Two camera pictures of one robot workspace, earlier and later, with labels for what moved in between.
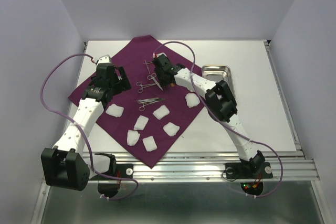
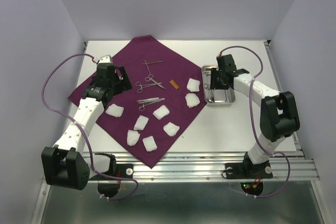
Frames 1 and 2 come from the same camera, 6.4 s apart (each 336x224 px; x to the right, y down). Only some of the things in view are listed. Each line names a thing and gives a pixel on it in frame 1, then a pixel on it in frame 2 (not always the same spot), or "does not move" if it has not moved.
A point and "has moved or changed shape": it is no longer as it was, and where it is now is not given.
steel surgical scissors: (152, 77) has moved or changed shape
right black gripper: (161, 82) -> (213, 83)
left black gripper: (123, 84) does not move
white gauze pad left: (115, 110) does not move
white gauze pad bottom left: (133, 136) does not move
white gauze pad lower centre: (141, 123) does not move
